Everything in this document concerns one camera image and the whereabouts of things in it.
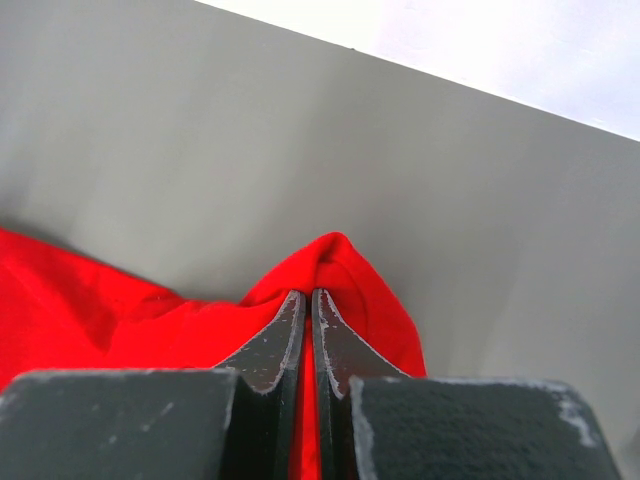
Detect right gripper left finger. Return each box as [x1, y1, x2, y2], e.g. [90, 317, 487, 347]
[1, 291, 306, 479]

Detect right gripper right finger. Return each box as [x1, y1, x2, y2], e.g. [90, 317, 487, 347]
[311, 289, 620, 479]

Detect bright red t-shirt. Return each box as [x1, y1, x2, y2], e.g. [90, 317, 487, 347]
[1, 231, 425, 479]

